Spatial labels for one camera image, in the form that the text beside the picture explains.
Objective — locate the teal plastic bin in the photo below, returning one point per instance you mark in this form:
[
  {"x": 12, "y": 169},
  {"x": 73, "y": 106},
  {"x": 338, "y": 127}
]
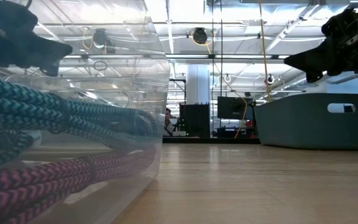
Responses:
[{"x": 306, "y": 121}]

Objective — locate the dark background monitor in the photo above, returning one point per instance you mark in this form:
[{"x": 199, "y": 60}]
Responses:
[{"x": 233, "y": 107}]

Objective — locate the clear plastic container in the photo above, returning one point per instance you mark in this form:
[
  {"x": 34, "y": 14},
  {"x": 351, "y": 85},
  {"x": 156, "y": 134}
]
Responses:
[{"x": 119, "y": 77}]

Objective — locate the white building pillar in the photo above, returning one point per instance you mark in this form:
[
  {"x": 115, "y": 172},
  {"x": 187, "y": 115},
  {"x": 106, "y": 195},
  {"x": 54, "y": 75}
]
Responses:
[{"x": 198, "y": 84}]

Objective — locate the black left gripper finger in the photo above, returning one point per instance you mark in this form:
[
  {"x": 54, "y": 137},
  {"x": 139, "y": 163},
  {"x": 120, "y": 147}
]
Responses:
[
  {"x": 46, "y": 49},
  {"x": 50, "y": 70}
]

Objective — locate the black background rig frame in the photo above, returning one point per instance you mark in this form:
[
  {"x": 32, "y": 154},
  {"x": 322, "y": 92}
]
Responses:
[{"x": 178, "y": 80}]

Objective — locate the person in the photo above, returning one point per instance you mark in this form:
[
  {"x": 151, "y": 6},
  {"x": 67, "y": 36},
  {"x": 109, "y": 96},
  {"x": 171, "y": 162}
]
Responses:
[{"x": 167, "y": 121}]

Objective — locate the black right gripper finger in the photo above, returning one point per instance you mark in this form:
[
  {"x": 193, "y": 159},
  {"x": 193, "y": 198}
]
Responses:
[
  {"x": 312, "y": 59},
  {"x": 315, "y": 77}
]

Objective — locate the black cabinet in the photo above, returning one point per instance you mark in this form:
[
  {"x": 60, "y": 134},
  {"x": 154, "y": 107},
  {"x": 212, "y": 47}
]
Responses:
[{"x": 195, "y": 119}]

